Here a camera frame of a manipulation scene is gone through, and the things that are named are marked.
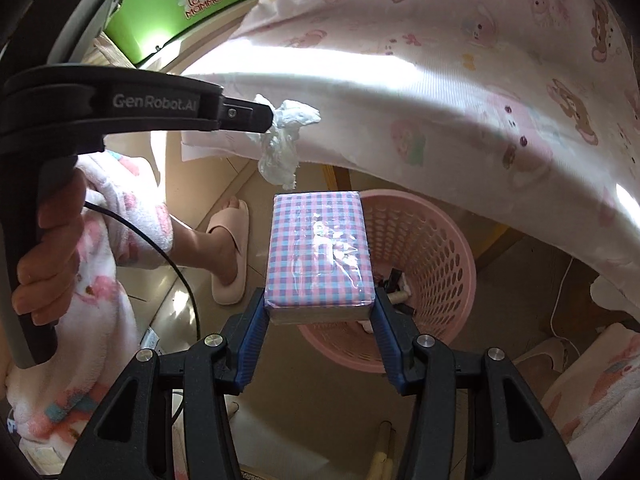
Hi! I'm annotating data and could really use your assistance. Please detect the person's leg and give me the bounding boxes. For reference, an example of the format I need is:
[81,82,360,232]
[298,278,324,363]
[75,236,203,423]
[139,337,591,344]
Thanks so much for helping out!
[542,322,640,480]
[5,152,241,446]

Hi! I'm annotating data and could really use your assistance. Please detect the person's left leg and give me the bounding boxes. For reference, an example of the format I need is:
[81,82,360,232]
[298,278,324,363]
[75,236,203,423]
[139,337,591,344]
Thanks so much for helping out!
[5,152,241,446]

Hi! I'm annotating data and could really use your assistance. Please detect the pink cartoon tablecloth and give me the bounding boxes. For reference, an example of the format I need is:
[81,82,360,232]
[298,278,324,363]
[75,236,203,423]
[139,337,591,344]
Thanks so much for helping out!
[180,0,640,311]

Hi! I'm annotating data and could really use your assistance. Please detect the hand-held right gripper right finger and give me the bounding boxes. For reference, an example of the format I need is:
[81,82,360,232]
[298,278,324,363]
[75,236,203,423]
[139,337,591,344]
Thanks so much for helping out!
[367,287,583,480]

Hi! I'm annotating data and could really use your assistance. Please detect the black cable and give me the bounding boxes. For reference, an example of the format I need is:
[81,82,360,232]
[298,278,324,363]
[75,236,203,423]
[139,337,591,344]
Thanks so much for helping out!
[84,201,201,351]

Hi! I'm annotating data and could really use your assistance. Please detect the white cable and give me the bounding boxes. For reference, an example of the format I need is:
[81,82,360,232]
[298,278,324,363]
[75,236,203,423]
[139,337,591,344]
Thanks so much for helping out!
[549,255,582,347]

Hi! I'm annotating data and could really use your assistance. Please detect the small white wrapper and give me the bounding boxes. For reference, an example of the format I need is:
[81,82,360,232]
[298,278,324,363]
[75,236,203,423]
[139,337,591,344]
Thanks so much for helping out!
[256,100,322,191]

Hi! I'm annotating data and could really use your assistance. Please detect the person's right leg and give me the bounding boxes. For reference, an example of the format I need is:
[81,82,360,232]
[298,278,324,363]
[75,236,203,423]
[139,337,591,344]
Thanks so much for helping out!
[542,322,640,480]

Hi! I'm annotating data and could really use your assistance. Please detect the green storage box white lid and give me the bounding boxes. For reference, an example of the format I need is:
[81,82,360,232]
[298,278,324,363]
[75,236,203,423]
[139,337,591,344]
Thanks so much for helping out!
[102,0,261,66]

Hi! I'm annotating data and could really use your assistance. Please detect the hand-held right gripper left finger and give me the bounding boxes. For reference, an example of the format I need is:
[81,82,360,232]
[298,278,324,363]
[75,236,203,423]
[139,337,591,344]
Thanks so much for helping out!
[60,287,273,480]

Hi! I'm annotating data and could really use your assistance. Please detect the pink plastic basket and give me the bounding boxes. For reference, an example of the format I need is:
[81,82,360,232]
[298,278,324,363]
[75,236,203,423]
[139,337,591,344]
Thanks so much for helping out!
[297,189,477,373]

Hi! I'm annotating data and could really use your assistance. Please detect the person's left hand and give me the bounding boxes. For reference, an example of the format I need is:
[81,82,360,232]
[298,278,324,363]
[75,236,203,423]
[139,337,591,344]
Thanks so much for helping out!
[12,176,88,325]

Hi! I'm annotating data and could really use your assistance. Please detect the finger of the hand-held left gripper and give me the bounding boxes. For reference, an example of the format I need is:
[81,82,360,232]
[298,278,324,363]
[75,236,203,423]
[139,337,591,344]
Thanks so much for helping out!
[220,100,277,133]

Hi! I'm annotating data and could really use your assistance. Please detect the pink plaid tissue pack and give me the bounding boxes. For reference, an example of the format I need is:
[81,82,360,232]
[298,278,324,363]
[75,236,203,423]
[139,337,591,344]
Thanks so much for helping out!
[265,190,377,328]

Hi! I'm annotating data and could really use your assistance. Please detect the pink slipper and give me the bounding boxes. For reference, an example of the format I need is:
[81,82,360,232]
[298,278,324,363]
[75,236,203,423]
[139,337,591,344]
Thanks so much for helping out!
[512,337,583,376]
[206,199,250,306]

